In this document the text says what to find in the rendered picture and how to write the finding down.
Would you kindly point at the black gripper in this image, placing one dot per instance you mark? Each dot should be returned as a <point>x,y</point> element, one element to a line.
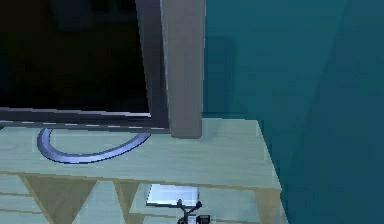
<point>183,219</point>

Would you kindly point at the silver grey laptop computer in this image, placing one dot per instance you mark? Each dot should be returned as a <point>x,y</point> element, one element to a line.
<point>166,195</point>

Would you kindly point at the pale wooden television stand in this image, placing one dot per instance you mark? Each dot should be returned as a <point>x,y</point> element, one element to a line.
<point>213,160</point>

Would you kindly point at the black flat television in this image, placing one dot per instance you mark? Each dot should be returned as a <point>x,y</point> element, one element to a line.
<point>73,60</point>

